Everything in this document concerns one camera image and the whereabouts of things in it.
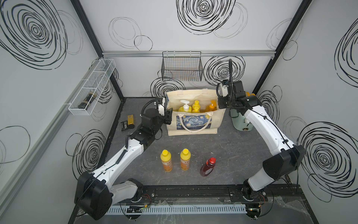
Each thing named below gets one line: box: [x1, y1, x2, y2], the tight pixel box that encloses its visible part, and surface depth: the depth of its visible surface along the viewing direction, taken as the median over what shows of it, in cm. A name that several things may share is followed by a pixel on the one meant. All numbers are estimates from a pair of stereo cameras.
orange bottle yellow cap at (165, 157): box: [160, 149, 173, 173], surface depth 69 cm
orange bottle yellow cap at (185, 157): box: [179, 148, 192, 171], surface depth 69 cm
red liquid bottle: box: [200, 157, 217, 177], surface depth 71 cm
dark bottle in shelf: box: [77, 92, 97, 111], surface depth 68 cm
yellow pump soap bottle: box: [178, 99, 193, 113], surface depth 85 cm
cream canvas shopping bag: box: [165, 88, 227, 137], surface depth 89 cm
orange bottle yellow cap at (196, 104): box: [192, 99, 201, 111], surface depth 89 cm
